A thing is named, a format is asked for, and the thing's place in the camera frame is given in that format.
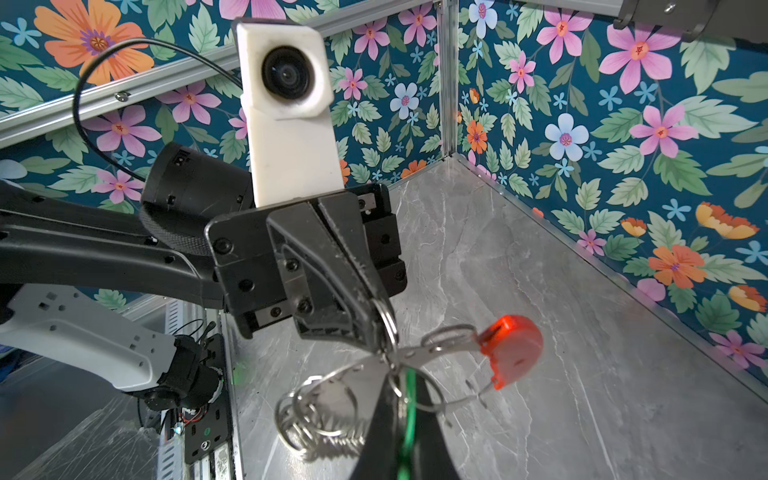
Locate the aluminium frame bar left side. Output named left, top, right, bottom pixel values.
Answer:
left=1, top=0, right=421, bottom=148

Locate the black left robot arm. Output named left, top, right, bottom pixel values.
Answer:
left=1, top=144, right=407, bottom=411

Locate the green key tag with ring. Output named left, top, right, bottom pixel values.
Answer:
left=397, top=369, right=417, bottom=480

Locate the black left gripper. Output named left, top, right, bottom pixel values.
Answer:
left=205, top=184, right=408, bottom=353

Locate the black thin cable left wrist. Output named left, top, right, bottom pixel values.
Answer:
left=71, top=37, right=244, bottom=184

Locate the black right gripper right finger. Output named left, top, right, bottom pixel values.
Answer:
left=410, top=374, right=459, bottom=480

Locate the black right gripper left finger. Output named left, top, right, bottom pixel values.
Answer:
left=350, top=373, right=408, bottom=480

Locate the aluminium frame post left rear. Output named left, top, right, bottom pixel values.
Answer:
left=435, top=0, right=459, bottom=159

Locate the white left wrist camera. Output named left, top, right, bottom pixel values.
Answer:
left=233, top=18, right=344, bottom=208

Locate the aluminium frame horizontal rear bar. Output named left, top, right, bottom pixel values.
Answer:
left=521, top=0, right=623, bottom=17

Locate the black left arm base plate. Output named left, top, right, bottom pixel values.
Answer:
left=183, top=334, right=232, bottom=465

